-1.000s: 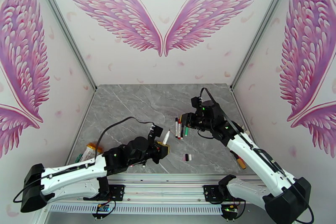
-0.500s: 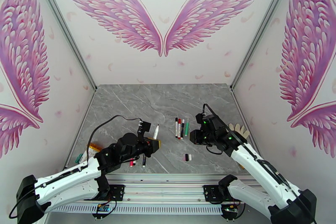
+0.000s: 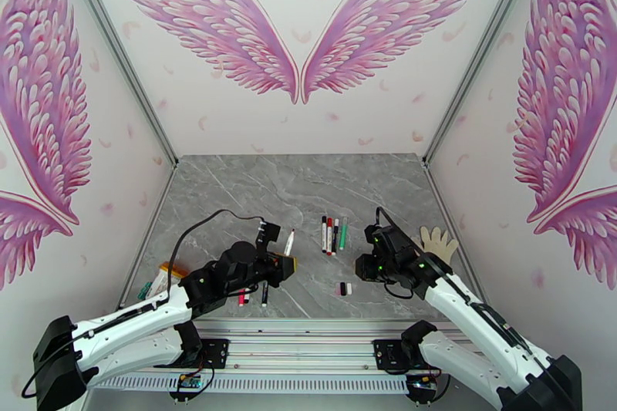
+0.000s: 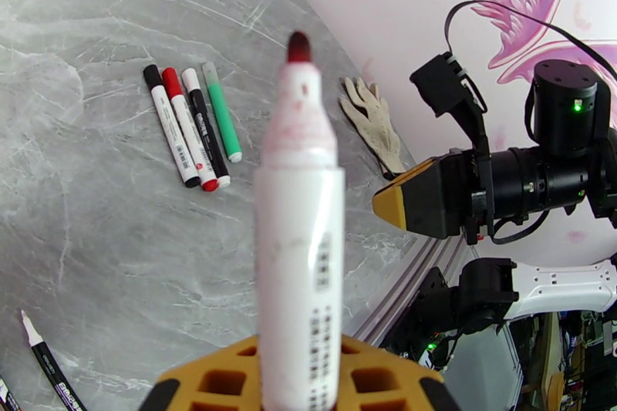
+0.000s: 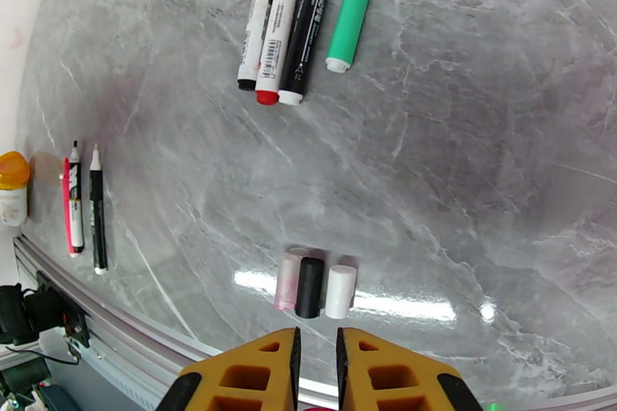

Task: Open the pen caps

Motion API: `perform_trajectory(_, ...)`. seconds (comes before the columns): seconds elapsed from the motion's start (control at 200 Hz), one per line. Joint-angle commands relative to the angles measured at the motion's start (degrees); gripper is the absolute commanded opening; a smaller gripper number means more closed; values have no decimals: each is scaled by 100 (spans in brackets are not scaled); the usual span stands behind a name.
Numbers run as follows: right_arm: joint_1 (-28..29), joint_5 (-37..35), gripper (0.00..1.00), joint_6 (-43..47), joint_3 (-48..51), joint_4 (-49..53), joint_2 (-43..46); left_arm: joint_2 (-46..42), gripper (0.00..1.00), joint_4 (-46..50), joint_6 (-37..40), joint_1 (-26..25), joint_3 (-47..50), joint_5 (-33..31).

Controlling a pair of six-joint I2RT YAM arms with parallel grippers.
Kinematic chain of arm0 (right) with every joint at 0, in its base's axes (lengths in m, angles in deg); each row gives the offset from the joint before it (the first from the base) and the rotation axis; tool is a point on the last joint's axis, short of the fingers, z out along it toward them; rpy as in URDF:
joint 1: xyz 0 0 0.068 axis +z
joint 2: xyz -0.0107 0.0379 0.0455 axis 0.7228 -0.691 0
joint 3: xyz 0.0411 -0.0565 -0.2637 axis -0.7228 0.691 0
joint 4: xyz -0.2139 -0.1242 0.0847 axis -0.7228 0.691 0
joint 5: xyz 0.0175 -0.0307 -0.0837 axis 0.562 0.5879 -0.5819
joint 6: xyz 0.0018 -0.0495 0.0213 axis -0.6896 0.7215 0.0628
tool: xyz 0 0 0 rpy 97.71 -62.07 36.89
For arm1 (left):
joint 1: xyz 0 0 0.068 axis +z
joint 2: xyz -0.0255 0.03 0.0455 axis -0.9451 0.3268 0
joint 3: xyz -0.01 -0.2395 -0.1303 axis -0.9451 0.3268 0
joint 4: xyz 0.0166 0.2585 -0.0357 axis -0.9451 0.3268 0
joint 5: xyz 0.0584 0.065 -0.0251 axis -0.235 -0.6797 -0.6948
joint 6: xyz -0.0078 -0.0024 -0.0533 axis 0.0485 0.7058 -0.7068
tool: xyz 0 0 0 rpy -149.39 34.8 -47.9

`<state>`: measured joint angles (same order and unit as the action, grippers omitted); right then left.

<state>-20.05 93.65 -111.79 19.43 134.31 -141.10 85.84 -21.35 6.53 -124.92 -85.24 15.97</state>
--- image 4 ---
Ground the half black half white marker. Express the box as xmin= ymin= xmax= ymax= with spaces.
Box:
xmin=0 ymin=373 xmax=22 ymax=411

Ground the white red marker bold lettering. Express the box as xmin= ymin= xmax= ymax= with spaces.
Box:
xmin=252 ymin=31 xmax=346 ymax=411

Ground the beige work glove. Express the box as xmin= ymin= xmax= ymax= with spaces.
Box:
xmin=339 ymin=76 xmax=408 ymax=180

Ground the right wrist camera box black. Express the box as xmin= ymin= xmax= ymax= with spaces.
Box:
xmin=410 ymin=52 xmax=493 ymax=155

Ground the white red marker barcode label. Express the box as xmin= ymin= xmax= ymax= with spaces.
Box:
xmin=170 ymin=93 xmax=219 ymax=193

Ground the white marker cap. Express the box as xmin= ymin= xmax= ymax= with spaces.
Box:
xmin=180 ymin=68 xmax=201 ymax=93

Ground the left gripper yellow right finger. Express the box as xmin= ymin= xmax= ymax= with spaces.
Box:
xmin=337 ymin=335 xmax=461 ymax=411

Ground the green highlighter with clear cap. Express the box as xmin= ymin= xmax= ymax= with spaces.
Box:
xmin=201 ymin=61 xmax=244 ymax=164

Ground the red marker cap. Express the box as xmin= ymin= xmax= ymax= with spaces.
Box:
xmin=161 ymin=67 xmax=184 ymax=99

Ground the white marker with black end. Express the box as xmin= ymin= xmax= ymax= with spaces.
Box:
xmin=150 ymin=86 xmax=201 ymax=189

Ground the black marker cap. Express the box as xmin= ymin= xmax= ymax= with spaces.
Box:
xmin=143 ymin=64 xmax=165 ymax=90

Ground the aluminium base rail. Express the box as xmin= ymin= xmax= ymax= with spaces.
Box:
xmin=344 ymin=231 xmax=478 ymax=348

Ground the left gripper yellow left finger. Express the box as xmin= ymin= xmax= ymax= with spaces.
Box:
xmin=140 ymin=335 xmax=264 ymax=411

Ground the black body whiteboard marker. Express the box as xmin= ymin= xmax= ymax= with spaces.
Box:
xmin=187 ymin=89 xmax=231 ymax=188
xmin=19 ymin=309 xmax=88 ymax=411

